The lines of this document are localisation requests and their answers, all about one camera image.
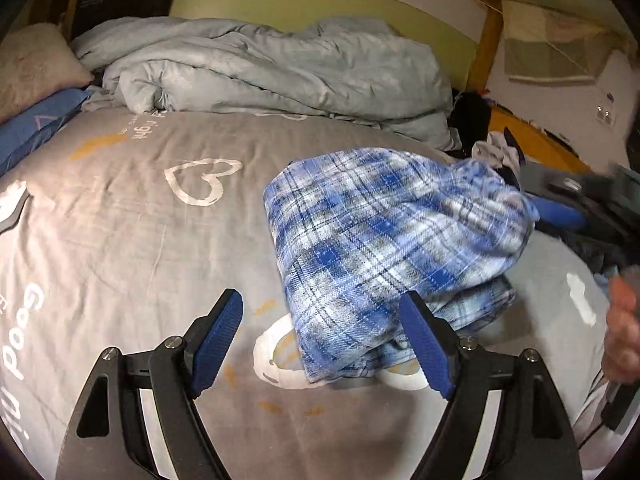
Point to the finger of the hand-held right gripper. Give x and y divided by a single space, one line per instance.
557 212

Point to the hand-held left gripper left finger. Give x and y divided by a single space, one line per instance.
217 340

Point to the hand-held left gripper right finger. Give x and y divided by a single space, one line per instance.
427 345

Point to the blue plaid shirt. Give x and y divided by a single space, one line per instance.
380 240

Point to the person's right hand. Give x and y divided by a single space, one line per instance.
622 330

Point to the white folded garment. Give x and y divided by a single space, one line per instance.
492 147

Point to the black clothing heap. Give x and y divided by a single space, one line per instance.
470 117

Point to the pale patchwork curtain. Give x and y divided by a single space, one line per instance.
555 45

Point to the grey duvet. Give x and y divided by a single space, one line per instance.
260 70

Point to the blue pillow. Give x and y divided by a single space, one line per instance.
40 120

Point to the beige pillow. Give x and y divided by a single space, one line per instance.
35 65

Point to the orange wooden bed rail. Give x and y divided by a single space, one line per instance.
545 142

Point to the white wall socket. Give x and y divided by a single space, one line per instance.
605 114

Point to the wooden bed frame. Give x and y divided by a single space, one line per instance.
482 50

